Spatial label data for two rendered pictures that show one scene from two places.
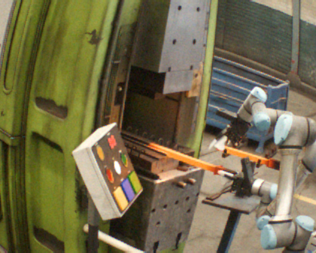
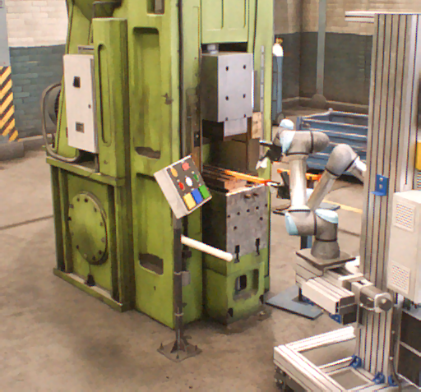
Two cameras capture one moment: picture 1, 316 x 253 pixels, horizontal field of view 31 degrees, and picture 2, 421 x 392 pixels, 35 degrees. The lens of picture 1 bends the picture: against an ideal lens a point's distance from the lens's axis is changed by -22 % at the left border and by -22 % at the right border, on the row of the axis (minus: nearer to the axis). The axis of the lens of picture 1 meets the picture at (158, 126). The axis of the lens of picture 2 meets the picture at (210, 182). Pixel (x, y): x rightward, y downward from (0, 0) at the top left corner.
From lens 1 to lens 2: 1.48 m
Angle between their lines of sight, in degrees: 12
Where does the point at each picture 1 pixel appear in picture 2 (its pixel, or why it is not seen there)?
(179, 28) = (229, 87)
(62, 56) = (151, 115)
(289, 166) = (295, 167)
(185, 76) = (240, 122)
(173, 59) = (228, 111)
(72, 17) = (150, 83)
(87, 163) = (164, 179)
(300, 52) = not seen: outside the picture
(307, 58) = not seen: outside the picture
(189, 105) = (255, 145)
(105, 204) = (178, 205)
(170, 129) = (243, 161)
